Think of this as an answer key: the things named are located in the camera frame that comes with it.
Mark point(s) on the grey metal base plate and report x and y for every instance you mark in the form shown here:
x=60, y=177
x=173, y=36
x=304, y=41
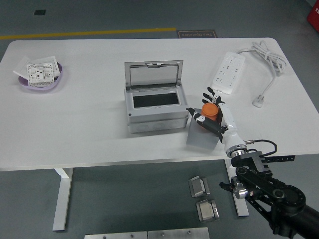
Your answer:
x=114, y=235

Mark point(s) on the grey junction box clear lid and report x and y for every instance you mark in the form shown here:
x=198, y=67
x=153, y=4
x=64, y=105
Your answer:
x=154, y=119

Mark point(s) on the red box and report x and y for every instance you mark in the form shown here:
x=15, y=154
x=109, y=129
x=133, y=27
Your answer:
x=314, y=15

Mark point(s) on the grey metal block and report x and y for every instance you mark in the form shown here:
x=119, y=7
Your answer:
x=198, y=186
x=207, y=211

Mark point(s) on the orange cylinder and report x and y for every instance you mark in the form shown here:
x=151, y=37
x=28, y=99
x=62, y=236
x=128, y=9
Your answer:
x=209, y=110

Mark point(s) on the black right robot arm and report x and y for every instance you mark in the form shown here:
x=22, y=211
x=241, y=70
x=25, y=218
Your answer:
x=264, y=184

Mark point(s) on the grey cube with round hole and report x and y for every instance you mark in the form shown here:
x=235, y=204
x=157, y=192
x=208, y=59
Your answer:
x=199, y=140

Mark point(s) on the white table leg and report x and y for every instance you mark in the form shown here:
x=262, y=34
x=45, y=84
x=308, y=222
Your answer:
x=241, y=209
x=61, y=199

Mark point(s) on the purple bowl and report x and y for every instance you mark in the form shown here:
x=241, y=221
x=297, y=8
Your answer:
x=40, y=89

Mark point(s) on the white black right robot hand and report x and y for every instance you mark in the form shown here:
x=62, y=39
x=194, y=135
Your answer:
x=233, y=134

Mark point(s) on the white power strip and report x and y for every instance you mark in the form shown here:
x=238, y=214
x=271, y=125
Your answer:
x=228, y=72

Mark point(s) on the white socket cover plate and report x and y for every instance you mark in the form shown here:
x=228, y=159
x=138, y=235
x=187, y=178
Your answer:
x=47, y=59
x=21, y=67

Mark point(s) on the white socket module printed back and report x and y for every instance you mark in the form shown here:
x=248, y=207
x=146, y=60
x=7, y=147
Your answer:
x=37, y=74

